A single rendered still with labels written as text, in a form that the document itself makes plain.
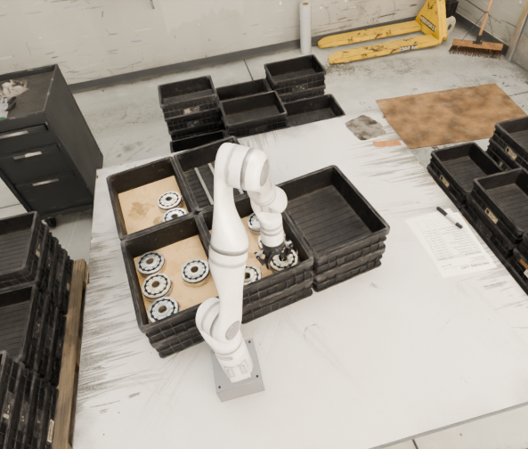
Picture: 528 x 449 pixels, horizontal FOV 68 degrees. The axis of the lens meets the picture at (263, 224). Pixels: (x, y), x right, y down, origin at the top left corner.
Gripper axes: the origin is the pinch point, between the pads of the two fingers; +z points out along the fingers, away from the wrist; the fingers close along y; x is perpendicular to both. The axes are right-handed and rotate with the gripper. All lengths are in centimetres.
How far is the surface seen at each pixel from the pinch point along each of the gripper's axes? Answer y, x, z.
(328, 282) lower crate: 17.9, -7.5, 13.9
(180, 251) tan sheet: -30.0, 23.7, 4.6
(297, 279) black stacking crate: 5.2, -7.7, 3.1
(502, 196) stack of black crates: 141, 21, 49
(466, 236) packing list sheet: 79, -9, 17
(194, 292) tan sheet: -29.7, 3.4, 4.5
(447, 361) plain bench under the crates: 39, -48, 17
